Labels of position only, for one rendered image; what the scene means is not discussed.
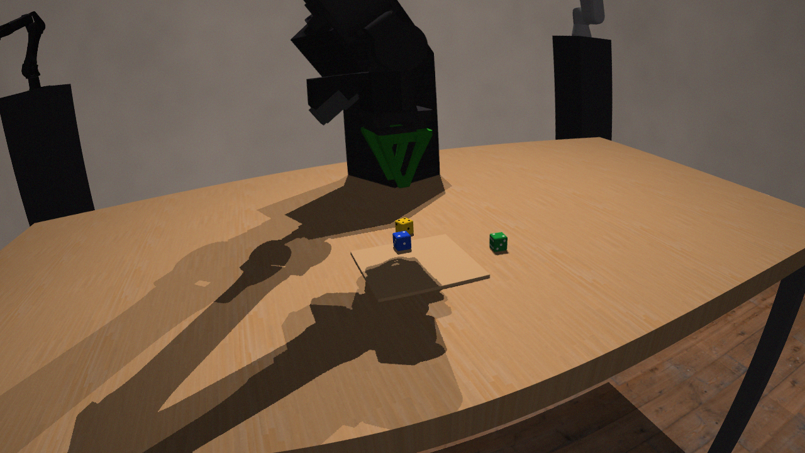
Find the dark green die with grey pips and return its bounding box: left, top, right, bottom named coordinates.
left=489, top=232, right=508, bottom=252

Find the yellow die with black pips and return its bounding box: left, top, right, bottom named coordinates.
left=395, top=218, right=414, bottom=234

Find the blue die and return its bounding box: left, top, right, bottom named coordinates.
left=392, top=231, right=411, bottom=251

